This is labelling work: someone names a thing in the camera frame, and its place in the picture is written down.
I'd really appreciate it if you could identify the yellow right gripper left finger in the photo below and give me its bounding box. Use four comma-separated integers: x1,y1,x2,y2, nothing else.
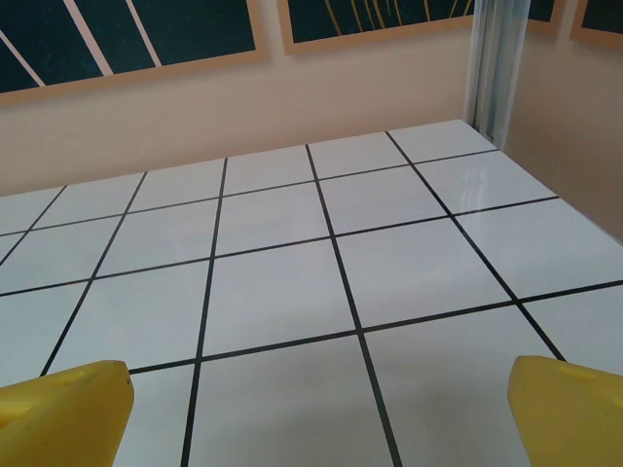
0,359,135,467

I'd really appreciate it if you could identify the flower stems wall panel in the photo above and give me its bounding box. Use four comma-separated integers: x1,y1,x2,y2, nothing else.
0,0,269,106

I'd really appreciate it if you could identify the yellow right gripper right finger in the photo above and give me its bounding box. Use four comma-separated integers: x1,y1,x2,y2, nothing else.
507,354,623,467

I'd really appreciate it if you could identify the aluminium frame post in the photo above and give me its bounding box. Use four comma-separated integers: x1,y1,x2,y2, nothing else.
464,0,530,147

